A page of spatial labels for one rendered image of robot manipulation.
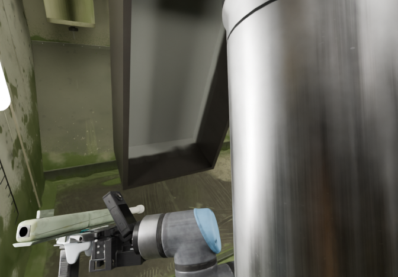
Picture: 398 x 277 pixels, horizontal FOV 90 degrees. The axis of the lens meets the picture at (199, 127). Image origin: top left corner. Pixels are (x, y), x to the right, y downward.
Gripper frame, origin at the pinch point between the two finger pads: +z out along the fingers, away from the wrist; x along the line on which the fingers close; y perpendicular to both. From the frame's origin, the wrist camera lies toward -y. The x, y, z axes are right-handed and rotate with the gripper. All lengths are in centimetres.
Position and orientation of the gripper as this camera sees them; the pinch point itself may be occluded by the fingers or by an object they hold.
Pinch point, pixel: (68, 236)
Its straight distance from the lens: 65.1
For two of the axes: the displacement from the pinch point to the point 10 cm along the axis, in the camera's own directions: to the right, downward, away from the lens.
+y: 1.3, 9.4, -3.1
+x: 1.8, 2.9, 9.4
